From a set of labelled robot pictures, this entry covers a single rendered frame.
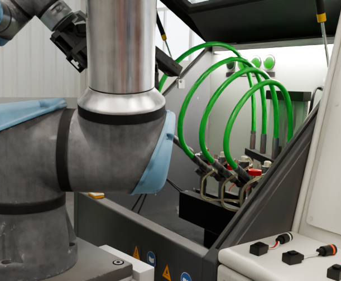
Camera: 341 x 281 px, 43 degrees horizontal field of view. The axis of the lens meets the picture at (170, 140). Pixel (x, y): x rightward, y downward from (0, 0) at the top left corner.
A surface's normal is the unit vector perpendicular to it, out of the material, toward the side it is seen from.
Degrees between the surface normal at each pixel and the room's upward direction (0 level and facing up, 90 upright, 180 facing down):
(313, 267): 0
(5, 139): 90
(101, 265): 0
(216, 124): 90
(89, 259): 0
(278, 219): 90
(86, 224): 90
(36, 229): 72
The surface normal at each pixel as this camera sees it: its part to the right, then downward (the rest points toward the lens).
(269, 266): 0.04, -0.99
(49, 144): 0.02, -0.14
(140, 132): 0.50, 0.34
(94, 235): -0.81, 0.05
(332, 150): -0.78, -0.19
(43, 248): 0.61, -0.18
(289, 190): 0.58, 0.12
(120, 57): 0.07, 0.38
